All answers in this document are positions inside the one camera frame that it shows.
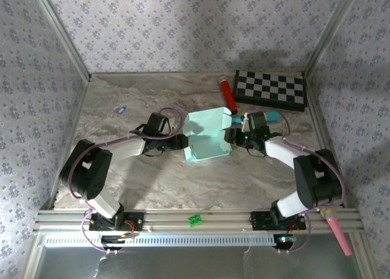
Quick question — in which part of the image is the black board with yellow plug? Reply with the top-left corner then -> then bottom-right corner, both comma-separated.
101,235 -> 135,251

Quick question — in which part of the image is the long aluminium frame rail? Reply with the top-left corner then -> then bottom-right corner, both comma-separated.
32,208 -> 365,234

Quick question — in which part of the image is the grey metal sheet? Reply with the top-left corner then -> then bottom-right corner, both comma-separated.
26,245 -> 371,279

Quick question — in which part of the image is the short aluminium table edge rail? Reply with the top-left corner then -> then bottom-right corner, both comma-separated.
90,71 -> 305,77

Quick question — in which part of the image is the teal marker pen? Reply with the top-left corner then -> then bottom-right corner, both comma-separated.
231,110 -> 280,125

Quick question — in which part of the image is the pink toy microphone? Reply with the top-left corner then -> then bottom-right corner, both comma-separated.
319,208 -> 353,257

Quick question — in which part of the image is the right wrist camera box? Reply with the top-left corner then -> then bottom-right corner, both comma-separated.
240,111 -> 271,136

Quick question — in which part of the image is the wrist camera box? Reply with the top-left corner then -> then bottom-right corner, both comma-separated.
129,113 -> 177,136
240,111 -> 271,136

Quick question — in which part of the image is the black grey folding chessboard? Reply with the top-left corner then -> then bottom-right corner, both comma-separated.
233,70 -> 308,113

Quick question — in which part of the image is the red glitter toy microphone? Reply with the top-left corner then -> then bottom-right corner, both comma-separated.
218,74 -> 239,115

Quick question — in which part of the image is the aluminium side rail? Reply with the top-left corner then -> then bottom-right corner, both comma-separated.
304,73 -> 348,208
47,74 -> 92,210

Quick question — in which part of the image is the aluminium corner post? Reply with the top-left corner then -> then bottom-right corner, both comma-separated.
30,0 -> 92,80
303,0 -> 365,76

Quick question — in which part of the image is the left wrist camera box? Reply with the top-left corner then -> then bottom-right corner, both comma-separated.
129,113 -> 177,136

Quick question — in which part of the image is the light blue paper box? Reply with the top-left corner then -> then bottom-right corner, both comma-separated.
182,107 -> 234,163

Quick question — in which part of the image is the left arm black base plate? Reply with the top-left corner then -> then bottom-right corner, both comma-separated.
88,211 -> 144,232

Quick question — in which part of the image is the green terminal block connector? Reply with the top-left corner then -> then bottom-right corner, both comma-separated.
188,214 -> 204,228

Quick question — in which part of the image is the thin red wire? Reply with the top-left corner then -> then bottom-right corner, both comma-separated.
286,222 -> 301,239
123,219 -> 137,235

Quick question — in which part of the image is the slotted grey cable duct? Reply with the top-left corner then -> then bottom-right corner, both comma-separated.
44,232 -> 278,248

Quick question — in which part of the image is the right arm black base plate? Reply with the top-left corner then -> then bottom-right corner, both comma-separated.
250,211 -> 307,231

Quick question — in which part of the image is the black board with LED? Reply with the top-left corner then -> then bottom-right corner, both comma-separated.
274,233 -> 298,251

